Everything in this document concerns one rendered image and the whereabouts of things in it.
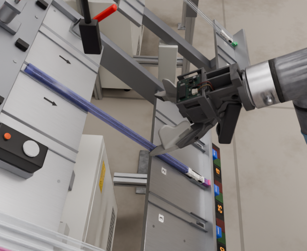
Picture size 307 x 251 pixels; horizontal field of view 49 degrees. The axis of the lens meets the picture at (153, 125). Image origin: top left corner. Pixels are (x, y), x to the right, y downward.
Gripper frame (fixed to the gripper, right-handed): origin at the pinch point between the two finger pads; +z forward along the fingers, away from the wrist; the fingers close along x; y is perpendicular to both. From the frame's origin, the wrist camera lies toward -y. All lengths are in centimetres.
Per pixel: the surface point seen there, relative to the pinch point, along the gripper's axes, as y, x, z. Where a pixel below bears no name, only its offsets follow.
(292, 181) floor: -115, -44, -12
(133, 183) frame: -51, -21, 39
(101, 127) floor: -67, -71, 76
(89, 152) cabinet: -18.7, -14.0, 33.9
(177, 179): -16.2, 3.3, 2.3
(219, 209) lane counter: -34.0, 3.6, -1.3
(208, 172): -25.8, -2.8, -1.6
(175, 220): -16.1, 13.2, 2.3
